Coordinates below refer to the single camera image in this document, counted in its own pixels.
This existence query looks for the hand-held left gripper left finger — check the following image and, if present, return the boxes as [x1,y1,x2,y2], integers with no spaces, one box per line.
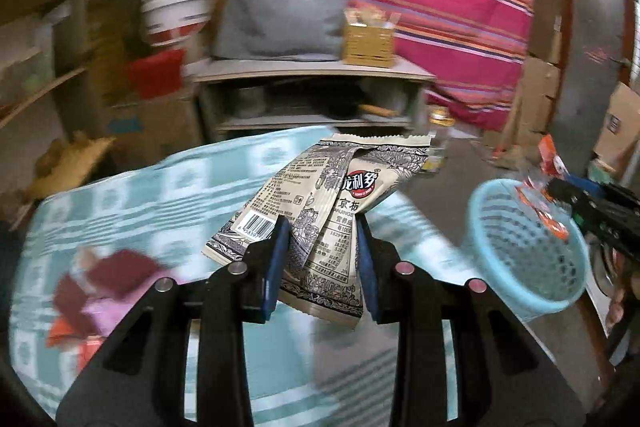
[55,216,292,427]

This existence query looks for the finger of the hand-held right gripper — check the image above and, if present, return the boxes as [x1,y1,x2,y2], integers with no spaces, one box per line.
[546,178,596,215]
[564,175,608,198]

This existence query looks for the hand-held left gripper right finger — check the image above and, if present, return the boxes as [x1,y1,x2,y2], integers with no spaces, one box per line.
[352,213,589,427]

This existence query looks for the orange snack wrapper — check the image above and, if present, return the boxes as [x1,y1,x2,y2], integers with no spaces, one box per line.
[515,177,571,239]

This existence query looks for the beige printed snack packet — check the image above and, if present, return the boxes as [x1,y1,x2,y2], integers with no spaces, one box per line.
[204,133,432,332]

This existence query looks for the light blue plastic basket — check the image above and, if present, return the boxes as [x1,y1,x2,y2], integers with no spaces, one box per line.
[466,179,591,324]

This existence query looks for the red plastic packet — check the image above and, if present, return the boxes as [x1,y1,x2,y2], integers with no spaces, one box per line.
[536,134,570,178]

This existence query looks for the large cardboard box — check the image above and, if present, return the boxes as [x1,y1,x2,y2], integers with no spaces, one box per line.
[591,81,640,180]

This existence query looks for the teal checked blanket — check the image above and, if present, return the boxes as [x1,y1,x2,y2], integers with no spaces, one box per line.
[10,124,482,427]

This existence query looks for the yellow capped oil bottle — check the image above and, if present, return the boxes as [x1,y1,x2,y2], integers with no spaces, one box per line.
[425,105,455,175]

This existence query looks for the pink wrapper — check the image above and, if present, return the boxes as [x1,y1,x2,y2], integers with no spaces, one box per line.
[72,252,133,344]

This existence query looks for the brown cardboard box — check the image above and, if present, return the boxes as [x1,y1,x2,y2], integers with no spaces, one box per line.
[106,91,202,150]

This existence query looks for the grey low cabinet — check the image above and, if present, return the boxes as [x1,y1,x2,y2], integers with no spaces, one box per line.
[192,56,437,144]

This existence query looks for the small orange wrapper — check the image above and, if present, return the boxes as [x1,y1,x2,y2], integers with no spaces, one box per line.
[46,316,107,360]

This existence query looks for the red plastic basin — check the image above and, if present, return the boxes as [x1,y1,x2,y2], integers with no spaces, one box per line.
[126,48,187,101]

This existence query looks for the small wicker basket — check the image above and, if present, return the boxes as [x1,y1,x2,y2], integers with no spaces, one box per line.
[342,21,397,68]

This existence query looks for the yellow woven sack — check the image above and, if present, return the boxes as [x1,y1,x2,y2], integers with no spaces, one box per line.
[29,131,117,200]

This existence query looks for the grey cushion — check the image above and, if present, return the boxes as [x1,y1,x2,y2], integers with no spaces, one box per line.
[212,0,352,62]

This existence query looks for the white plastic bucket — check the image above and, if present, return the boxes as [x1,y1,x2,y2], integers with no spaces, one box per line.
[139,0,217,48]

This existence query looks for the wooden shelf unit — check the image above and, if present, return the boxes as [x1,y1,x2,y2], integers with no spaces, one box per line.
[0,0,106,130]

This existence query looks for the cardboard wall panels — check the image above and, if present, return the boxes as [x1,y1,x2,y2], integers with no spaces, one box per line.
[492,0,576,170]

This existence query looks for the wooden handled tool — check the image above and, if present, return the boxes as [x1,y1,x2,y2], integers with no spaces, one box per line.
[359,103,402,118]

